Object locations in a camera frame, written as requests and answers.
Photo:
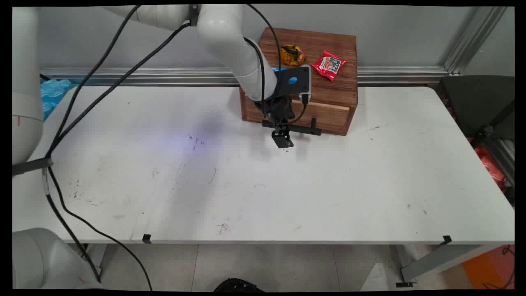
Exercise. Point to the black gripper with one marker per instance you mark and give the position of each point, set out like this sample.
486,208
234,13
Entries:
277,109

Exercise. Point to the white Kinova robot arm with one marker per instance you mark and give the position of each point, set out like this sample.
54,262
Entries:
224,37

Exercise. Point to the dark wooden cabinet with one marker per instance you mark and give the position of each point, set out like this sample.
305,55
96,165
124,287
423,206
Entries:
328,88

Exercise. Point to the blue tissue pack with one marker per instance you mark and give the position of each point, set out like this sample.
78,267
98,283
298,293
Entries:
274,68

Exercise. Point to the yellow snack packet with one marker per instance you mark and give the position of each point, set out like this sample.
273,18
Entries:
292,55

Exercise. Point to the red snack packet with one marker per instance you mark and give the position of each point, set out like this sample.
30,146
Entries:
329,65

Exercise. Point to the black round floor object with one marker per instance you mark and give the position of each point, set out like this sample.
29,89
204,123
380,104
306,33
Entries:
237,285

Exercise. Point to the black table edge clip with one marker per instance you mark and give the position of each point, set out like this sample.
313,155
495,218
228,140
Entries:
146,238
447,239

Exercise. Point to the grey slanted table leg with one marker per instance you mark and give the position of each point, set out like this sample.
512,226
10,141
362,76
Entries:
439,260

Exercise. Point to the red plastic bag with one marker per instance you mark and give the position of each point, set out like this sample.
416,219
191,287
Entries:
491,166

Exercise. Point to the white upright table leg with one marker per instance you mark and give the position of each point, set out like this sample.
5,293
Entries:
96,257

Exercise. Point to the orange floor mat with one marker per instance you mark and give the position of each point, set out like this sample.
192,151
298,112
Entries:
491,267

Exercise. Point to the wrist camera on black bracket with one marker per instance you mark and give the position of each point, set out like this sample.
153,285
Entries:
294,80

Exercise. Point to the horizontal aluminium rail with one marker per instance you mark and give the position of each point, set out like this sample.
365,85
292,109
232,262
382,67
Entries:
164,76

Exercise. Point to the slanted aluminium post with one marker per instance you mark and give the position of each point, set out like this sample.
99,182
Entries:
472,39

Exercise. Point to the aluminium frame beam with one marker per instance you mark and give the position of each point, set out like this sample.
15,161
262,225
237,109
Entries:
502,158

